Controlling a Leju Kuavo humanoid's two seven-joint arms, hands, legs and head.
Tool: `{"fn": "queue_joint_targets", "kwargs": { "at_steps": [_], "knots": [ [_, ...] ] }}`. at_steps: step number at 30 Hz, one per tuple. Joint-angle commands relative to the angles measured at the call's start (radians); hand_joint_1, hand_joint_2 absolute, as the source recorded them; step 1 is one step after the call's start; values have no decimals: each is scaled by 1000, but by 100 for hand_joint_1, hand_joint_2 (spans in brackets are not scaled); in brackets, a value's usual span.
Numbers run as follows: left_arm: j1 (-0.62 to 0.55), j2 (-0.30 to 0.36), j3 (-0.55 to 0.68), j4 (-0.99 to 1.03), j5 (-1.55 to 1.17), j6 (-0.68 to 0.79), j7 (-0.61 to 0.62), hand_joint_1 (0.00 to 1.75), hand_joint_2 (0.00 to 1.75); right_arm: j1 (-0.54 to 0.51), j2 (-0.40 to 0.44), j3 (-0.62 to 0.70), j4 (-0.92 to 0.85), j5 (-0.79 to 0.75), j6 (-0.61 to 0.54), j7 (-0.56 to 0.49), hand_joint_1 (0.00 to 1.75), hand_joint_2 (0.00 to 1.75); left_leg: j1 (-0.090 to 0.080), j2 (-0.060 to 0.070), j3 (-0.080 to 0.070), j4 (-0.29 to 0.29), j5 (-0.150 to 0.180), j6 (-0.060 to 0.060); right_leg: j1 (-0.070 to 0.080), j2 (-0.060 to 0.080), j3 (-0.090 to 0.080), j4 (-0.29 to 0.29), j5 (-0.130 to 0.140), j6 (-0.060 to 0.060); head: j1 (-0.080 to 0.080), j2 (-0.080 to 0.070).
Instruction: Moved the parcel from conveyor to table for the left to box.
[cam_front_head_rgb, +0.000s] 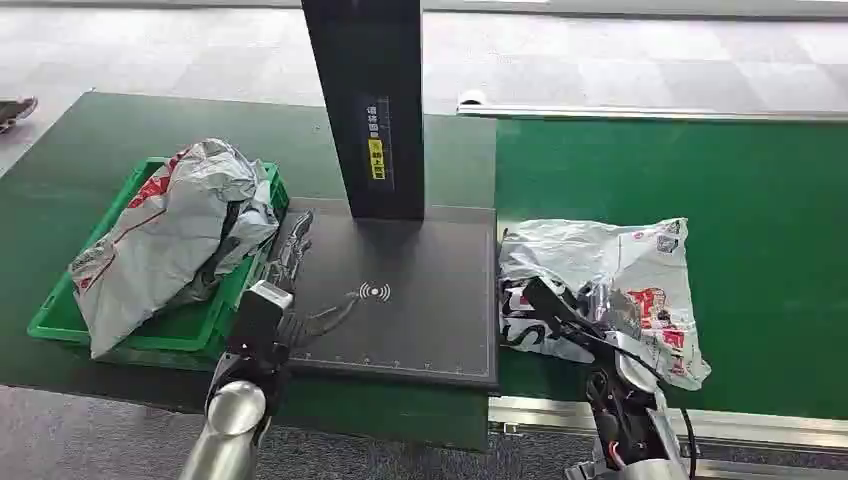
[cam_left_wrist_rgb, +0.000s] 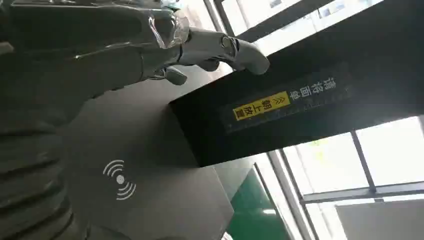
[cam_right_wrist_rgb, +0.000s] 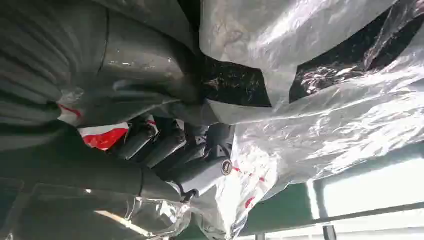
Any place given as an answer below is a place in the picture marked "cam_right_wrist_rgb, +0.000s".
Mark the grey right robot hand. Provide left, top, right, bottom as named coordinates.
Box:
left=0, top=0, right=237, bottom=204

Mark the ribbed grey right arm sleeve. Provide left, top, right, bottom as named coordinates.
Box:
left=0, top=0, right=110, bottom=154

